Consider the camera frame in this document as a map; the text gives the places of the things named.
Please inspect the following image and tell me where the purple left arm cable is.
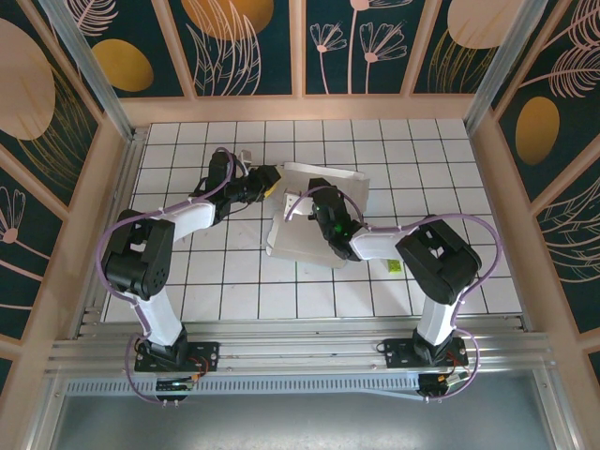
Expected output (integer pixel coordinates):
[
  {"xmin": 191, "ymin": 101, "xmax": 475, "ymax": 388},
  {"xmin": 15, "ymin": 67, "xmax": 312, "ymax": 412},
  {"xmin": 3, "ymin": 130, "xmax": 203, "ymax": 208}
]
[{"xmin": 96, "ymin": 147, "xmax": 249, "ymax": 407}]

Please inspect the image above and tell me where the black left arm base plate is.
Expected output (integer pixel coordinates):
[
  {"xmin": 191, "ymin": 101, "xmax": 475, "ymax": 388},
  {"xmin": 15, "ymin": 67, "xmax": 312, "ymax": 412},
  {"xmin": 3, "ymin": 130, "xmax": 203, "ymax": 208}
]
[{"xmin": 134, "ymin": 340, "xmax": 221, "ymax": 374}]

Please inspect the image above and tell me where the perforated grey cable tray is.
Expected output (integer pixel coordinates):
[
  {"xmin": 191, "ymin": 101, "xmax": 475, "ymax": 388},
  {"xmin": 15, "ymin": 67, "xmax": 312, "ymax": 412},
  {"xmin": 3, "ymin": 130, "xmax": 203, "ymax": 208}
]
[{"xmin": 65, "ymin": 377, "xmax": 423, "ymax": 400}]

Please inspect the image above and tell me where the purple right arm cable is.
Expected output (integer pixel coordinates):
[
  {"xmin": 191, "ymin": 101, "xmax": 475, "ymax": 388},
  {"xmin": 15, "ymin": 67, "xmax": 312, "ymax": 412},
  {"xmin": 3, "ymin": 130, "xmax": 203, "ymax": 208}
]
[{"xmin": 284, "ymin": 186, "xmax": 499, "ymax": 404}]

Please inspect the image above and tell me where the aluminium rail frame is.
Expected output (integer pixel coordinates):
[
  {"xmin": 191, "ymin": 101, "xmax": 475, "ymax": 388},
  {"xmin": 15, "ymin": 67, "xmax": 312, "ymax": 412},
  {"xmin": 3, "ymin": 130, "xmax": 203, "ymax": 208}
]
[{"xmin": 44, "ymin": 124, "xmax": 557, "ymax": 376}]

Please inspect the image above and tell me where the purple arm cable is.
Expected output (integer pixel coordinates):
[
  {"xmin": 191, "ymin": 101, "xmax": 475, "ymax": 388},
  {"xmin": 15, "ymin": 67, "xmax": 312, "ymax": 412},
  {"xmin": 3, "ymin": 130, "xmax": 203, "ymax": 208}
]
[
  {"xmin": 284, "ymin": 186, "xmax": 499, "ymax": 404},
  {"xmin": 96, "ymin": 147, "xmax": 249, "ymax": 407}
]

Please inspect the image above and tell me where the aluminium corner post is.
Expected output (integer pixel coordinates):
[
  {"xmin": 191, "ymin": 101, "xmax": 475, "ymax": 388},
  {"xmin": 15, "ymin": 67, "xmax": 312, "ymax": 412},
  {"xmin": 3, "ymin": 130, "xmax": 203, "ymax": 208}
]
[
  {"xmin": 463, "ymin": 0, "xmax": 549, "ymax": 137},
  {"xmin": 39, "ymin": 0, "xmax": 137, "ymax": 142}
]

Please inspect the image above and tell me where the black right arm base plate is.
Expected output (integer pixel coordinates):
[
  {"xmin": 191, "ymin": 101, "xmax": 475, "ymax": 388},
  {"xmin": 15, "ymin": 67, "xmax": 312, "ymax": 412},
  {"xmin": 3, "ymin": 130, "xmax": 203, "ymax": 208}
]
[{"xmin": 383, "ymin": 336, "xmax": 469, "ymax": 369}]

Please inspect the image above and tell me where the small black circuit board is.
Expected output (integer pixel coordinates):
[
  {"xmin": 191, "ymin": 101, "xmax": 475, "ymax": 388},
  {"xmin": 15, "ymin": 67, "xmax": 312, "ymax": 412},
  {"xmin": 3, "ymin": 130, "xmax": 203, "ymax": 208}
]
[
  {"xmin": 419, "ymin": 372, "xmax": 470, "ymax": 399},
  {"xmin": 154, "ymin": 377, "xmax": 198, "ymax": 399}
]

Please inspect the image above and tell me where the grey metal sheet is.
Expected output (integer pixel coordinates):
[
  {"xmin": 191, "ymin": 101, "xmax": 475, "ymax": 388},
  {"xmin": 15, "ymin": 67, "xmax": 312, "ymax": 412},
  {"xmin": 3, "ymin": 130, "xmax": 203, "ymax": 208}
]
[{"xmin": 46, "ymin": 396, "xmax": 563, "ymax": 450}]

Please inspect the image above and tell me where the blue and white paper box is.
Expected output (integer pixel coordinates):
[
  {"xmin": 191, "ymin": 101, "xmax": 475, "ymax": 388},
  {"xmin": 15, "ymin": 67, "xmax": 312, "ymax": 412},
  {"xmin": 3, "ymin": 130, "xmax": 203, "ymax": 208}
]
[{"xmin": 262, "ymin": 161, "xmax": 371, "ymax": 271}]

